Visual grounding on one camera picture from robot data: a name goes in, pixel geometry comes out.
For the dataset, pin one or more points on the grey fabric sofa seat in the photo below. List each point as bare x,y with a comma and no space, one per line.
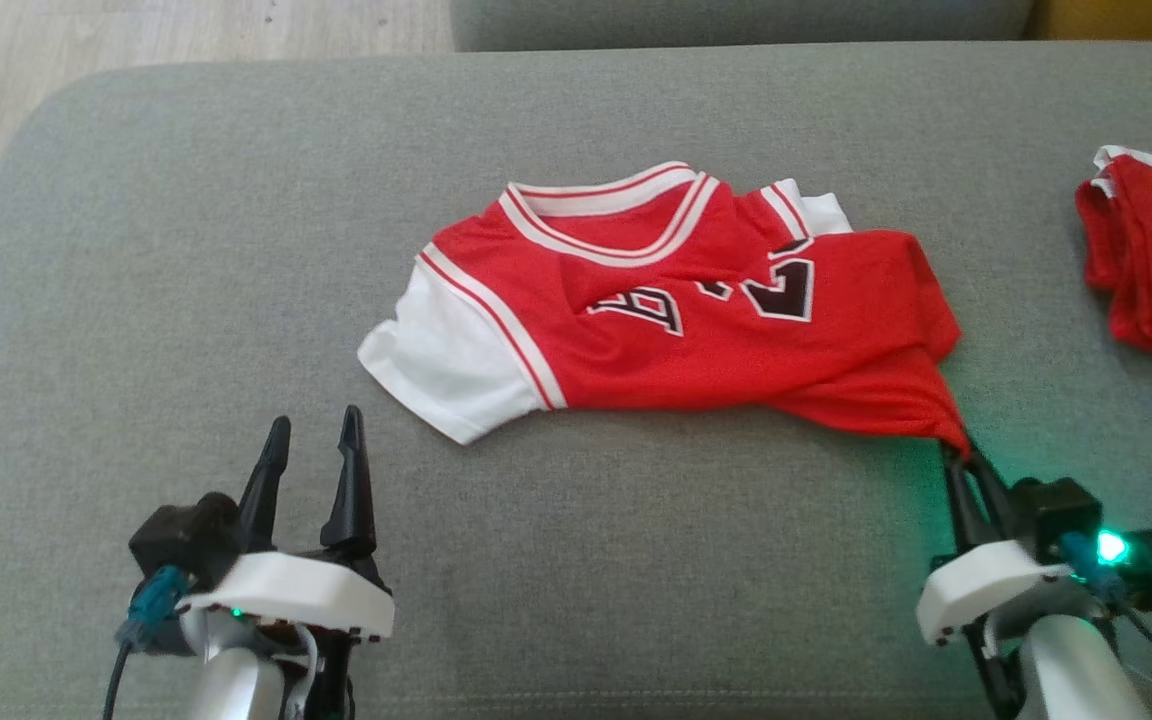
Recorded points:
636,560

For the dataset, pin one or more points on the red white basketball jersey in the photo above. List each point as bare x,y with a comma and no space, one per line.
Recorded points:
736,340

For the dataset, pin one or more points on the grey sofa back cushion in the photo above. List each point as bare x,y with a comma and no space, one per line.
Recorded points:
736,22

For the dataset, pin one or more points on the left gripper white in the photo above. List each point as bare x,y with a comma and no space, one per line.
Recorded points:
286,595

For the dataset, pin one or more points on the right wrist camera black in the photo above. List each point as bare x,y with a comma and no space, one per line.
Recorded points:
1126,560

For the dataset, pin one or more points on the yellow object behind sofa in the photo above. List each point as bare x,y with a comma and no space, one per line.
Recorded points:
1126,18

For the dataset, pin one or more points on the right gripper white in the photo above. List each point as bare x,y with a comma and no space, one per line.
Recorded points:
986,590

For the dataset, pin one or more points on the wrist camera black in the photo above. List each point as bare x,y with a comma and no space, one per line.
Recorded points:
1126,560
186,535

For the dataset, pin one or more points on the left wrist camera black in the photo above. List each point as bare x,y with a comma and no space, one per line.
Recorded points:
186,535

